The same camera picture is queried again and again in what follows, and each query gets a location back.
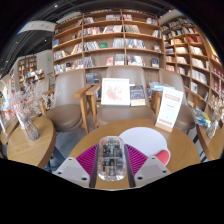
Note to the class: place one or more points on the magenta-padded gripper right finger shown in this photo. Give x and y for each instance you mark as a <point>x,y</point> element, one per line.
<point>138,161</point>

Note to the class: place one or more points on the round wooden side table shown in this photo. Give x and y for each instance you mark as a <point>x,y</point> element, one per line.
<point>213,146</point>
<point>8,130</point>
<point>33,150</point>

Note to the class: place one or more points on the blue book stack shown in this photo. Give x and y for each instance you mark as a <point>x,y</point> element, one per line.
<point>158,86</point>

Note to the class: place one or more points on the curved wooden bookshelf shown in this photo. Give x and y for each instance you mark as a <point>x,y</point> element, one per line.
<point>190,50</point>

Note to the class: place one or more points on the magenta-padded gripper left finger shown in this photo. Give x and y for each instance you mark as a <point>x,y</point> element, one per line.
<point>85,161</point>

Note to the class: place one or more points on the dark book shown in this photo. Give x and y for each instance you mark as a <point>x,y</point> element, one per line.
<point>137,95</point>

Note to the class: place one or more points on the glass vase dried flowers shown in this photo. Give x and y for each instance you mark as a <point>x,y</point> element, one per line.
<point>212,128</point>

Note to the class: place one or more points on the white sign wooden base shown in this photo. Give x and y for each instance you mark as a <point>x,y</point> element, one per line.
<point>170,108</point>

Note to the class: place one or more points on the colourful book display rack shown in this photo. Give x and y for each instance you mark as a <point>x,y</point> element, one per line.
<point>6,106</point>

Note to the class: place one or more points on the white framed floral picture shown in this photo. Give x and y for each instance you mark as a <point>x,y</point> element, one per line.
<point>115,91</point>

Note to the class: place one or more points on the colourful magazine stack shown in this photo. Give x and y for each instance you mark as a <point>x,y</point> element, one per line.
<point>200,117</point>

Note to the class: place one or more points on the wide wooden bookshelf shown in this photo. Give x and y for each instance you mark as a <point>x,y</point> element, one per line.
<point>100,40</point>

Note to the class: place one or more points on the transparent computer mouse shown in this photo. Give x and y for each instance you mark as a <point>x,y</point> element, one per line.
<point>111,160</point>

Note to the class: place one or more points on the distant wooden shelf unit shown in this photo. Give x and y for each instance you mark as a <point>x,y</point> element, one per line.
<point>28,68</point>

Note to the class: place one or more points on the white mouse pad red rest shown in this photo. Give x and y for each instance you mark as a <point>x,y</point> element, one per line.
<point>143,140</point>

